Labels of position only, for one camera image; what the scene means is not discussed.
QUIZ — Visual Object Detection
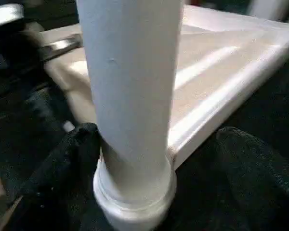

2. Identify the white plastic table top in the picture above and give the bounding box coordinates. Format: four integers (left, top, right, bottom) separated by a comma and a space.
38, 4, 289, 231

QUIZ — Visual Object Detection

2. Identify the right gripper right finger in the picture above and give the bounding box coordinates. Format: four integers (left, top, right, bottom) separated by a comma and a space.
215, 127, 289, 231

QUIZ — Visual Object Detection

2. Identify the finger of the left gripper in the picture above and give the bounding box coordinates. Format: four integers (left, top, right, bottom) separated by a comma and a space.
39, 33, 82, 61
26, 95, 75, 136

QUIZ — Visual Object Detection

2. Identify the black work surface mat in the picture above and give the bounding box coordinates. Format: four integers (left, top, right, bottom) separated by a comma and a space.
0, 0, 289, 231

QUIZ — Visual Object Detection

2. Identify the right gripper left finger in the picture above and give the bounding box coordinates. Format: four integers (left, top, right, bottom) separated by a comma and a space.
3, 122, 103, 231

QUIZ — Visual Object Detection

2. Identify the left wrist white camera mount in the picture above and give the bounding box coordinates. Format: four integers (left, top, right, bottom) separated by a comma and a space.
0, 3, 25, 28

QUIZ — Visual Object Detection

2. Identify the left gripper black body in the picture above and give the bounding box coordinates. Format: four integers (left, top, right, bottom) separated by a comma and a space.
0, 21, 63, 102

